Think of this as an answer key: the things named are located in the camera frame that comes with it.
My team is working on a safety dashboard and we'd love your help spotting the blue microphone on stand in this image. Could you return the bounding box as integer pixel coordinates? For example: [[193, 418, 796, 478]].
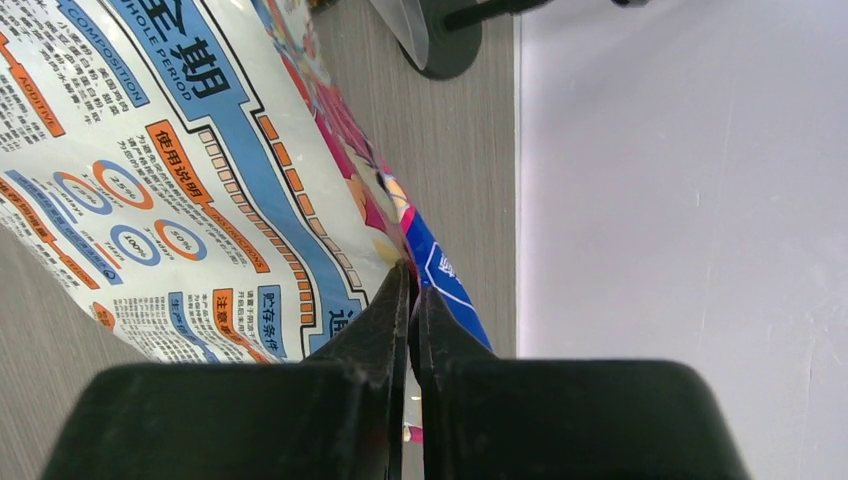
[[400, 0, 651, 82]]

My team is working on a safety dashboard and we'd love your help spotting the colourful pet food bag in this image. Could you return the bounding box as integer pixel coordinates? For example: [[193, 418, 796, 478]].
[[0, 0, 495, 445]]

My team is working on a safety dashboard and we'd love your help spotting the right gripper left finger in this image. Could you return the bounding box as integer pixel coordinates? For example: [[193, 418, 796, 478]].
[[43, 262, 412, 479]]

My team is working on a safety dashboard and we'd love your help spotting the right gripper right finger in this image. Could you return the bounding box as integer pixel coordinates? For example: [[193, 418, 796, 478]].
[[413, 287, 749, 479]]

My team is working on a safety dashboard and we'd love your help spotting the clear plastic scoop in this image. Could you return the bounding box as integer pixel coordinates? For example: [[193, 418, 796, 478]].
[[370, 0, 429, 70]]

